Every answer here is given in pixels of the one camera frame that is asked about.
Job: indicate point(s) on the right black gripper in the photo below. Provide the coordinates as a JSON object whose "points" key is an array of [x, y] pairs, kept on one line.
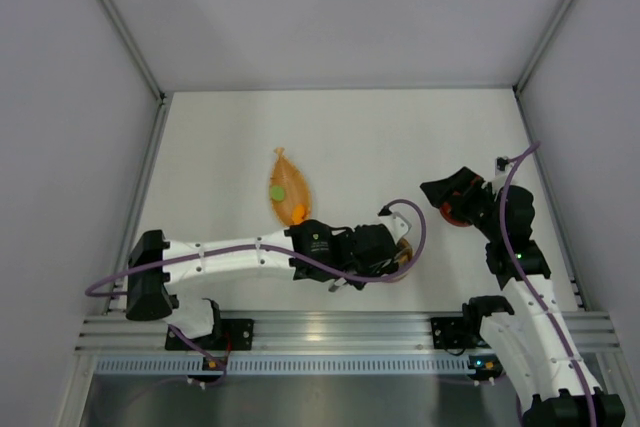
{"points": [[459, 192]]}

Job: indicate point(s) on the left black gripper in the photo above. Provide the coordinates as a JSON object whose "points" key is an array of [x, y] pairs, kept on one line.
{"points": [[382, 251]]}

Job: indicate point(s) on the red round lid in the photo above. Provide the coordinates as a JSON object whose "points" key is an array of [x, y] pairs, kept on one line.
{"points": [[446, 212]]}

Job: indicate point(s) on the orange food chunk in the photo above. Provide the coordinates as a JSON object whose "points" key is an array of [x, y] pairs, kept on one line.
{"points": [[298, 214]]}

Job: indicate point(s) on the green round food piece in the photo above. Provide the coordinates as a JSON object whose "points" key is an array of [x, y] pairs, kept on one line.
{"points": [[277, 193]]}

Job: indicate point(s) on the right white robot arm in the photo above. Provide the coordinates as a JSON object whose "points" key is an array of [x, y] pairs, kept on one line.
{"points": [[523, 325]]}

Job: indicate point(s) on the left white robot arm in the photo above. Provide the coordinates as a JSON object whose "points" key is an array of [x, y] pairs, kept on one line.
{"points": [[173, 281]]}

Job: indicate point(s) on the round steel lunch box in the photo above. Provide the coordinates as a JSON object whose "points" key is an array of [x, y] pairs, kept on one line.
{"points": [[392, 276]]}

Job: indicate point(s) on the orange leaf-shaped plate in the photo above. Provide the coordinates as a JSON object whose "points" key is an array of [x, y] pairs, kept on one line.
{"points": [[285, 173]]}

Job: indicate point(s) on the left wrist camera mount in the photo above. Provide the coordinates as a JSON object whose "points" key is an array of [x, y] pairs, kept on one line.
{"points": [[397, 225]]}

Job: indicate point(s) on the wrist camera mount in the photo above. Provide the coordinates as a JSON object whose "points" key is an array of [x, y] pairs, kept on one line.
{"points": [[397, 225], [503, 167]]}

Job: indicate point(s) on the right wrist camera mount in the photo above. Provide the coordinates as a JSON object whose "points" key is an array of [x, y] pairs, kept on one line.
{"points": [[503, 167]]}

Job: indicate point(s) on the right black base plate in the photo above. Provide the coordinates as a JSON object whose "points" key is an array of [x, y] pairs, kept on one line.
{"points": [[453, 334]]}

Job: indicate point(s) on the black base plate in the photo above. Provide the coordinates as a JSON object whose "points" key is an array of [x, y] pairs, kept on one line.
{"points": [[453, 334], [235, 334]]}

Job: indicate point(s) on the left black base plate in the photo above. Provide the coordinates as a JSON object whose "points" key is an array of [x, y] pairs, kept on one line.
{"points": [[235, 334]]}

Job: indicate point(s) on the aluminium front rail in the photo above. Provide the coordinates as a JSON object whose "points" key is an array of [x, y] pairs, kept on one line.
{"points": [[277, 332]]}

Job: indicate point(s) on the slotted grey cable duct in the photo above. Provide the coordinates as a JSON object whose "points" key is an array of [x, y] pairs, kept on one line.
{"points": [[289, 365]]}

